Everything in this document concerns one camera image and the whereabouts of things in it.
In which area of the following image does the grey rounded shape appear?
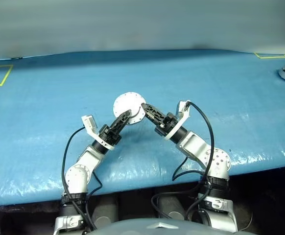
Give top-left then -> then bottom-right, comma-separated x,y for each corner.
157,194 -> 185,221
92,195 -> 119,228

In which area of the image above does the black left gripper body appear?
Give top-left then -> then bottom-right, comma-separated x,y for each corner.
98,124 -> 122,148

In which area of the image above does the blue plastic table cover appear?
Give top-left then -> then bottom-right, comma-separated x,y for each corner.
0,48 -> 285,208

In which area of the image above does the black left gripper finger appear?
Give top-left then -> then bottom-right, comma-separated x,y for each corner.
109,110 -> 132,134
113,111 -> 133,136

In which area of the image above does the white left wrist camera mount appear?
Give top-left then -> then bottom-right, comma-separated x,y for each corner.
81,115 -> 115,150

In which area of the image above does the grey robot torso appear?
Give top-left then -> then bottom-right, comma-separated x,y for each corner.
88,218 -> 253,235

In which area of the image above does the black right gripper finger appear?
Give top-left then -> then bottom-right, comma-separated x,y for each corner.
142,103 -> 168,119
142,106 -> 166,126

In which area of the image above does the white round motor lid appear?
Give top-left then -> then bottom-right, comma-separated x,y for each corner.
113,91 -> 147,123

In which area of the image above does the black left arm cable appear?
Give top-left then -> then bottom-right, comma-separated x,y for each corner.
61,126 -> 103,232

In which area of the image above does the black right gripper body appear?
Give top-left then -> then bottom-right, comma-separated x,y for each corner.
154,112 -> 179,137

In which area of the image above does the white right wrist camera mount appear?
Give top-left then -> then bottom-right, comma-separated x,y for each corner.
164,99 -> 191,141

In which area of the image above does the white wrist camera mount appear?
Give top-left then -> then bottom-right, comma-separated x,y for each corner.
164,99 -> 191,141
81,115 -> 115,150

